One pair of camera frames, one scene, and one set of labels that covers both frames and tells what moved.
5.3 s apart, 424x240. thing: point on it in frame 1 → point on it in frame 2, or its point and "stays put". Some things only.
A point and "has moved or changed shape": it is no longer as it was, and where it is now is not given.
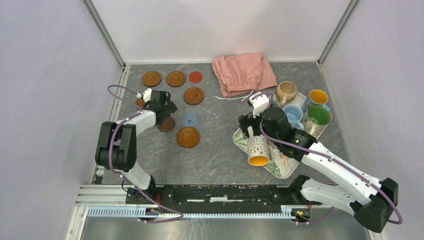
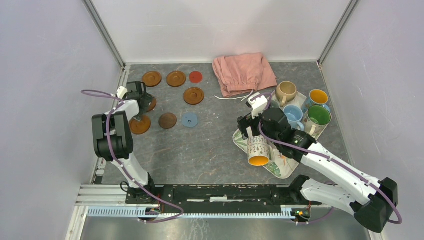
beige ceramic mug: (285, 91) stays put
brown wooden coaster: (188, 137) has moved or changed shape
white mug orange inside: (259, 153) stays put
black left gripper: (170, 108) → (147, 99)
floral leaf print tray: (283, 164) stays put
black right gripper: (247, 121) stays put
